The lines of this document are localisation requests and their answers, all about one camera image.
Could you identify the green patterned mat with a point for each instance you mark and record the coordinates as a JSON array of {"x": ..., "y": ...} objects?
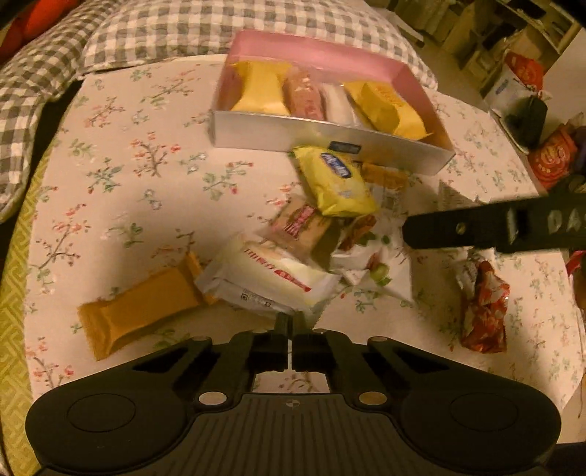
[{"x": 16, "y": 329}]

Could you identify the white packet with red print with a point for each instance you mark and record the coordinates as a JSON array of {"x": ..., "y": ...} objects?
[{"x": 265, "y": 274}]

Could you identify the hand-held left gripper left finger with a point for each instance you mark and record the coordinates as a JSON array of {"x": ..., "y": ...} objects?
[{"x": 282, "y": 342}]

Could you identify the pink cardboard box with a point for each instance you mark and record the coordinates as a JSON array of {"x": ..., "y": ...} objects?
[{"x": 320, "y": 50}]

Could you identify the small orange white packet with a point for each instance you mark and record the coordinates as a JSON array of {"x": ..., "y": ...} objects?
[{"x": 384, "y": 176}]

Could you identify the floral bedsheet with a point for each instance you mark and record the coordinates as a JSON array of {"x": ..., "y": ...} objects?
[{"x": 146, "y": 183}]

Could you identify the wooden shelf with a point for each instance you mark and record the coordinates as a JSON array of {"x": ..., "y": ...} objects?
[{"x": 545, "y": 23}]

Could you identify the white packet with green print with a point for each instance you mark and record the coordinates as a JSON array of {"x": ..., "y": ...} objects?
[{"x": 380, "y": 270}]

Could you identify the black bag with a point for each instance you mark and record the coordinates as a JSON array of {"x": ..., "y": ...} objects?
[{"x": 526, "y": 121}]

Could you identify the white box with blue print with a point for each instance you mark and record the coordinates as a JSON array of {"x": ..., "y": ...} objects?
[{"x": 499, "y": 89}]

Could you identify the plain white snack packet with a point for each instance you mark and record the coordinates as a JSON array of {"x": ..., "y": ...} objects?
[{"x": 339, "y": 105}]

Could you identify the long orange snack packet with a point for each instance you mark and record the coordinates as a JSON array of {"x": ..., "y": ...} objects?
[{"x": 137, "y": 306}]

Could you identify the yellow packet with blue label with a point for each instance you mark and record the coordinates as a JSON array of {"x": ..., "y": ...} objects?
[{"x": 336, "y": 183}]

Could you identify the beige pink snack packet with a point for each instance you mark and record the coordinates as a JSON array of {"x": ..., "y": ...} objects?
[{"x": 300, "y": 224}]

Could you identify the cardboard boxes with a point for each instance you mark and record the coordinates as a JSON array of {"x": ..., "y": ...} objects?
[{"x": 462, "y": 32}]

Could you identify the red printed bag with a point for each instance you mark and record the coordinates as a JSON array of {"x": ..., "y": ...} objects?
[
  {"x": 551, "y": 158},
  {"x": 524, "y": 68}
]

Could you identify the yellow snack packet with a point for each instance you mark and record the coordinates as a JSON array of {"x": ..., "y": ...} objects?
[
  {"x": 389, "y": 107},
  {"x": 261, "y": 87}
]

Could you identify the grey checkered pillow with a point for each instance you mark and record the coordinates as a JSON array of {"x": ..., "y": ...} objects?
[
  {"x": 32, "y": 105},
  {"x": 229, "y": 18}
]

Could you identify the red foil wrapper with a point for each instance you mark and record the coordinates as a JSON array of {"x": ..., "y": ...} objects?
[{"x": 487, "y": 311}]

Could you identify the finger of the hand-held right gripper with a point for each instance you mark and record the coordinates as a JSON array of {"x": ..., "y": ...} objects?
[{"x": 453, "y": 228}]

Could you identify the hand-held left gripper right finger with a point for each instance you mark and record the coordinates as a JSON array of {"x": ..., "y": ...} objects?
[{"x": 303, "y": 343}]

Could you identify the orange red small packet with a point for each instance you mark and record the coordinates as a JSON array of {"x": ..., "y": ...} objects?
[{"x": 357, "y": 231}]

